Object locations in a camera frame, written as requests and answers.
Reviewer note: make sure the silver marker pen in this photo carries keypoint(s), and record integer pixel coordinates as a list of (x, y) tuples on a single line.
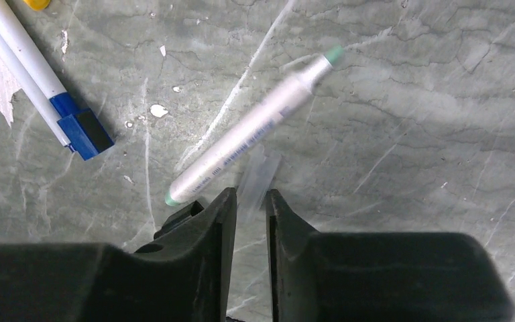
[(279, 104)]

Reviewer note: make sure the yellow pen cap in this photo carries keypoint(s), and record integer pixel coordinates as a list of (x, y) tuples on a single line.
[(37, 5)]

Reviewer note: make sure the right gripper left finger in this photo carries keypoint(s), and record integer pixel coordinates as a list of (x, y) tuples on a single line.
[(183, 274)]

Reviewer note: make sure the white pen blue cap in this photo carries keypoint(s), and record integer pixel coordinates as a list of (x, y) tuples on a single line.
[(82, 127)]

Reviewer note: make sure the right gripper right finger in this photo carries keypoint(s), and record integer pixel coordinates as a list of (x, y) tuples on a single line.
[(390, 276)]

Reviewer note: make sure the clear pen cap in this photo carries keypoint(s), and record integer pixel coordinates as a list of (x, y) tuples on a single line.
[(256, 181)]

